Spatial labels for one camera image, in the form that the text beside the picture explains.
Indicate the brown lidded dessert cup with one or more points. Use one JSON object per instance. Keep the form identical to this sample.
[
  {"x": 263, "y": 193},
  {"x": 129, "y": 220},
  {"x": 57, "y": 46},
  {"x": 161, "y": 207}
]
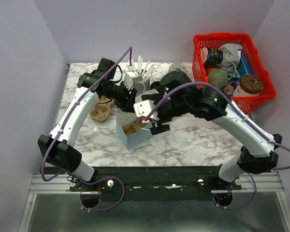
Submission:
[{"x": 249, "y": 86}]

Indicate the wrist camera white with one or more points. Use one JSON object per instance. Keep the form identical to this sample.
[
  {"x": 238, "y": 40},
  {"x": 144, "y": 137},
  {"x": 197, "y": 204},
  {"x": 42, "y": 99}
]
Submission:
[
  {"x": 145, "y": 110},
  {"x": 130, "y": 78}
]

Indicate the green netted melon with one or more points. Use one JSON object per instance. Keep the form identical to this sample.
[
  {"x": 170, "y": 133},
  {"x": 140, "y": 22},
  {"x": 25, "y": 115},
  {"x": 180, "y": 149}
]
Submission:
[{"x": 218, "y": 77}]

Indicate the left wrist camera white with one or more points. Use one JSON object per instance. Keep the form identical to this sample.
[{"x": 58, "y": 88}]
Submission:
[{"x": 130, "y": 78}]

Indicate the grey wrapped paper roll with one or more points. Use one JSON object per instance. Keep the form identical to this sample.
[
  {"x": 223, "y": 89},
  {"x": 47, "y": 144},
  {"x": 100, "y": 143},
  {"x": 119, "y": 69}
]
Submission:
[{"x": 177, "y": 67}]

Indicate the black instant noodle cup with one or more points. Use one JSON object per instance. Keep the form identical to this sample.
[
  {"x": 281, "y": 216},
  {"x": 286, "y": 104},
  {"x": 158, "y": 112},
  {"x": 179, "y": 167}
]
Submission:
[{"x": 211, "y": 57}]

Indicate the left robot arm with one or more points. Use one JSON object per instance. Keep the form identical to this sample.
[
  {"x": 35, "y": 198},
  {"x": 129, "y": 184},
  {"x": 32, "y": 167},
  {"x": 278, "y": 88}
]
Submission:
[{"x": 57, "y": 148}]

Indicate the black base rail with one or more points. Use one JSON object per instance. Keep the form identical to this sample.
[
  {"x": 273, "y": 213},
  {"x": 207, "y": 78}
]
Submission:
[{"x": 151, "y": 183}]

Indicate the blue box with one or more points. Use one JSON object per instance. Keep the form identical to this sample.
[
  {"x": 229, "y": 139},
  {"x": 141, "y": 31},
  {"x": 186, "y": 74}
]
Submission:
[{"x": 244, "y": 66}]

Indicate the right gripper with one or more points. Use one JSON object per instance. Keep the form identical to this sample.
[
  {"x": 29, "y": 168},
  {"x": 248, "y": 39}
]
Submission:
[{"x": 157, "y": 127}]

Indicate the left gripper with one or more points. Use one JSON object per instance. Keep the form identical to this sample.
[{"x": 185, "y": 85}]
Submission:
[{"x": 126, "y": 103}]

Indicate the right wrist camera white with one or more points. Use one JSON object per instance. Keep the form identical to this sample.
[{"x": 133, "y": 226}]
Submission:
[{"x": 145, "y": 110}]

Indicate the blue paper bag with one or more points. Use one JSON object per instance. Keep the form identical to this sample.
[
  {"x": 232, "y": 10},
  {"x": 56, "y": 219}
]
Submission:
[{"x": 123, "y": 118}]

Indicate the red bull can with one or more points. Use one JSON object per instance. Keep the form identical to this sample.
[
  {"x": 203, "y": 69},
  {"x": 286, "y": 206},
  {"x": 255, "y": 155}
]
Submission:
[{"x": 230, "y": 88}]

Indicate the stack of black lids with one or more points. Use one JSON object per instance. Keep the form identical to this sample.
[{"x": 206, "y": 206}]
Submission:
[{"x": 154, "y": 84}]

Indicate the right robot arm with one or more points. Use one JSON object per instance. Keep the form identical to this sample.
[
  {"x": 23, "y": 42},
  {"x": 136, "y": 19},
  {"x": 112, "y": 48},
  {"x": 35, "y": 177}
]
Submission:
[{"x": 210, "y": 103}]

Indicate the brown cardboard cup carrier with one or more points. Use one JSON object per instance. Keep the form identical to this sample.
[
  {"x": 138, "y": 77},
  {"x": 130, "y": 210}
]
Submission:
[{"x": 133, "y": 127}]

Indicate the grey foil snack bag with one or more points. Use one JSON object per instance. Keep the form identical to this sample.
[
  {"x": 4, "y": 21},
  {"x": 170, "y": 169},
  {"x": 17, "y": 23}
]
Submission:
[{"x": 231, "y": 57}]

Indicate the orange fruit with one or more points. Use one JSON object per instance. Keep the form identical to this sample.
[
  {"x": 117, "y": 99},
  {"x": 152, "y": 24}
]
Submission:
[{"x": 209, "y": 69}]

